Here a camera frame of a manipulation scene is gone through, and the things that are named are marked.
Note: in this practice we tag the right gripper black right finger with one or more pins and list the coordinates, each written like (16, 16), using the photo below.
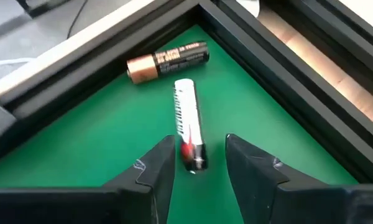
(255, 186)

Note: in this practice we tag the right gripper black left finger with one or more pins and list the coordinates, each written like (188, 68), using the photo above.
(155, 186)

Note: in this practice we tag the silver and black battery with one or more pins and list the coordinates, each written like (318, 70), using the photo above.
(188, 118)

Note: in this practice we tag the copper and black battery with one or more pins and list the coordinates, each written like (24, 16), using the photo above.
(174, 59)

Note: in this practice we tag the green table mat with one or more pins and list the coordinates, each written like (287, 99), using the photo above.
(96, 140)

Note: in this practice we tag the black clamp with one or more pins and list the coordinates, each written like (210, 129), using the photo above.
(0, 121)

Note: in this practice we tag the black partition panel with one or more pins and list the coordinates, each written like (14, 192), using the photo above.
(40, 6)

